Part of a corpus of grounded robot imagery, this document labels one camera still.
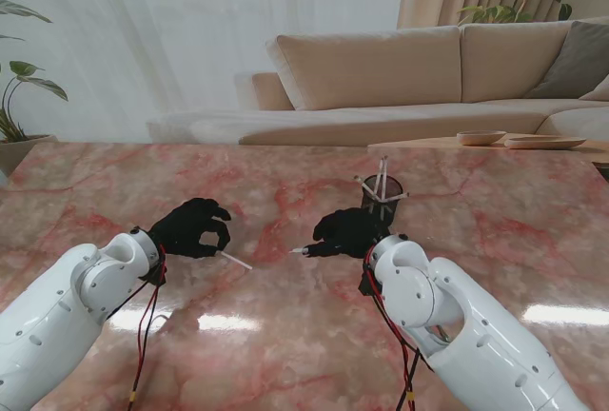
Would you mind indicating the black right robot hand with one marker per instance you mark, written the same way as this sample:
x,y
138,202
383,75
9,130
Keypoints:
x,y
352,232

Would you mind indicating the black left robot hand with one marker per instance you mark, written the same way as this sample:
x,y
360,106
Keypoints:
x,y
181,230

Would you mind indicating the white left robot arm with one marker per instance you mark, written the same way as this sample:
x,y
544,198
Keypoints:
x,y
57,297

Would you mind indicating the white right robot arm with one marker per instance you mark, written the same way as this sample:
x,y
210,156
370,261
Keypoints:
x,y
452,316

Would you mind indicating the black mesh brush holder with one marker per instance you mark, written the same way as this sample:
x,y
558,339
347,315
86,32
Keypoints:
x,y
392,213

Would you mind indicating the wooden bowl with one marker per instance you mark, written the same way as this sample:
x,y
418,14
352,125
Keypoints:
x,y
480,137

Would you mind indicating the beige sofa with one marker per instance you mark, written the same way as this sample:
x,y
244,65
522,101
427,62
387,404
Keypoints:
x,y
371,68

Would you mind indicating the beige plant pot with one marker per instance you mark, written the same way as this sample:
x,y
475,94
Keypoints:
x,y
19,151

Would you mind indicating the white sheer curtain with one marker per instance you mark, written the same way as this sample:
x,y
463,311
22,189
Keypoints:
x,y
190,25

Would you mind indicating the flat wooden tray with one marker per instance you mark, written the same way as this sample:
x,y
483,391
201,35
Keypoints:
x,y
544,142

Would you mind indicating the large-leaf green plant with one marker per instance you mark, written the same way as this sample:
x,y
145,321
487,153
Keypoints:
x,y
28,80

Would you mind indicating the grey sofa cushion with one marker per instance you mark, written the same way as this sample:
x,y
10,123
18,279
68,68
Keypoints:
x,y
575,64

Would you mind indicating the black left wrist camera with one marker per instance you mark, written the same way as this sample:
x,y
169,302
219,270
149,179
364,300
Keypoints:
x,y
154,275

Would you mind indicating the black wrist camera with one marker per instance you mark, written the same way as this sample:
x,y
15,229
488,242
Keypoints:
x,y
154,275
368,285

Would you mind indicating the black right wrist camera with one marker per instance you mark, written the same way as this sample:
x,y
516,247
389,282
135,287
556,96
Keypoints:
x,y
368,285

